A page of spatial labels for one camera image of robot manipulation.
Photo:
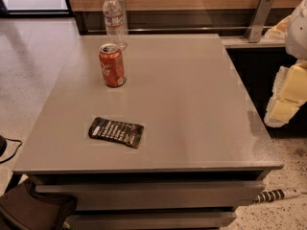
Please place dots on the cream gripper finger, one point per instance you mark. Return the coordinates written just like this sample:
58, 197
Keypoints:
279, 30
289, 94

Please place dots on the black rxbar chocolate wrapper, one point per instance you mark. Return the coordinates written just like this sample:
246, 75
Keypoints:
124, 133

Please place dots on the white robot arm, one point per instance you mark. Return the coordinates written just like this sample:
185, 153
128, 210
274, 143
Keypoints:
296, 34

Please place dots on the clear plastic water bottle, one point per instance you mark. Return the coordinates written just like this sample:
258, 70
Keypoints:
114, 23

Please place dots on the grey cabinet with drawers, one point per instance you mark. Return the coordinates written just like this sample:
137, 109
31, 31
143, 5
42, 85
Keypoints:
204, 150

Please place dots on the red soda can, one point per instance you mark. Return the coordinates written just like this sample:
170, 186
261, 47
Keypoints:
112, 65

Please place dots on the dark bag on floor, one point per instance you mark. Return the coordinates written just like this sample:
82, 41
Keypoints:
22, 208

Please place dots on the metal rail bracket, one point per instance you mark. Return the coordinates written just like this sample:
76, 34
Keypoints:
256, 26

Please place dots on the horizontal metal rail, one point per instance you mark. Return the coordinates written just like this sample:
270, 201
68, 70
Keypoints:
206, 30

